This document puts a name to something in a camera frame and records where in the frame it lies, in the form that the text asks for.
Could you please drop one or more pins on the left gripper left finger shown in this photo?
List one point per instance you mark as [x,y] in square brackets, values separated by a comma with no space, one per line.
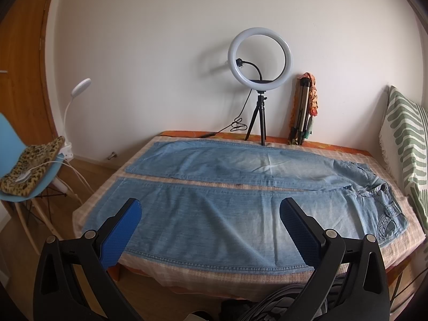
[72,282]

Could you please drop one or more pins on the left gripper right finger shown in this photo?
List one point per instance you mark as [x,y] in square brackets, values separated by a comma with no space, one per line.
[364,294]

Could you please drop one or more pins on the light blue denim jeans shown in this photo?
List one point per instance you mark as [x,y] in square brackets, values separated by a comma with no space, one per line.
[214,205]

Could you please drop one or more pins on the pink plaid bed blanket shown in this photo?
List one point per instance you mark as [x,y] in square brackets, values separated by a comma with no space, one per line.
[253,286]

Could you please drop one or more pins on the leopard print cushion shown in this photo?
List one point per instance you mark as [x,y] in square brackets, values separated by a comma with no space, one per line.
[31,167]

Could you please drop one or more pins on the white desk lamp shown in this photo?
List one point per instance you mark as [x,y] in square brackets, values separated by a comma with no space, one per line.
[80,88]

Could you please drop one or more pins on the light blue chair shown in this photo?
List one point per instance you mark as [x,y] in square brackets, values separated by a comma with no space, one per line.
[11,149]

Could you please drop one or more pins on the green white patterned pillow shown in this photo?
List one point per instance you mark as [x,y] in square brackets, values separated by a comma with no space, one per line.
[403,141]

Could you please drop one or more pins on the orange bed sheet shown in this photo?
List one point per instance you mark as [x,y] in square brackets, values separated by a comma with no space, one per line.
[270,139]

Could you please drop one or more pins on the folded silver tripod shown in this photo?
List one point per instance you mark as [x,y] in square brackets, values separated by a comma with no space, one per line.
[300,110]

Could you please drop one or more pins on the orange floral scarf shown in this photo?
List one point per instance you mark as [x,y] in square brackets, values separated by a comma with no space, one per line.
[312,103]

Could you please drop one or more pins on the black mini tripod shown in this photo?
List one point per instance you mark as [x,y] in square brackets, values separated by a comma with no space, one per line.
[260,113]

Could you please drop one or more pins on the wooden door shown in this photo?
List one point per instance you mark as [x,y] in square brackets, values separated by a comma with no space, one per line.
[24,98]

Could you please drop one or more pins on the white ring light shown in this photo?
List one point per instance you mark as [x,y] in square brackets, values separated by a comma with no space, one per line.
[268,50]

